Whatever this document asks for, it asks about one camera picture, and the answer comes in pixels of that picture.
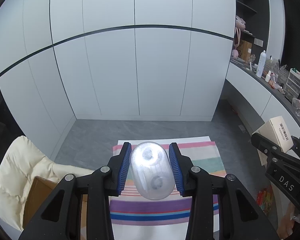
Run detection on white counter with dark top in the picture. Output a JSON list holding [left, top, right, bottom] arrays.
[[215, 57, 300, 155]]

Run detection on clear drinking glass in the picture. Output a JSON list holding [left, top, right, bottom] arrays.
[[292, 97, 300, 117]]

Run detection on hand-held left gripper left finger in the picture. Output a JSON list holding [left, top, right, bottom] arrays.
[[19, 142, 132, 240]]

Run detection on pink plush bag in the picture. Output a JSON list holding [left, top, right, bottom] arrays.
[[234, 15, 248, 47]]

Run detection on person's right hand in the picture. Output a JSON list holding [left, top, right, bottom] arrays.
[[277, 201, 300, 240]]

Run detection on white wall cabinets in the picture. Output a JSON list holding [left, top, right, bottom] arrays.
[[0, 0, 237, 120]]

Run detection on cardboard box with paw print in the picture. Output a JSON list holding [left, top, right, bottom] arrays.
[[236, 40, 253, 62]]

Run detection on white spray bottle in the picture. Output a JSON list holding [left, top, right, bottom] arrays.
[[255, 50, 267, 78]]

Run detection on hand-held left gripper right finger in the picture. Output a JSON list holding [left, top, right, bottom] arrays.
[[168, 142, 278, 240]]

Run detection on colourful printed box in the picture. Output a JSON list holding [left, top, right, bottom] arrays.
[[256, 186, 275, 215]]

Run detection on translucent plastic case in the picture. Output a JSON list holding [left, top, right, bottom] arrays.
[[129, 141, 175, 200]]

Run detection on brown cardboard box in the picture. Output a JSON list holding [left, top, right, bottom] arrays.
[[22, 176, 88, 240]]

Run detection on cream padded chair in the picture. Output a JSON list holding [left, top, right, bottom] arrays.
[[0, 135, 95, 232]]

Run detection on small white carton box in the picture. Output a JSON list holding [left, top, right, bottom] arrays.
[[252, 116, 294, 165]]

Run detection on striped colourful cloth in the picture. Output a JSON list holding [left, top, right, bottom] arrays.
[[109, 141, 227, 227]]

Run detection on clear drawer organizer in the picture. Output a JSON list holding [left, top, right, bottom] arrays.
[[282, 69, 300, 97]]

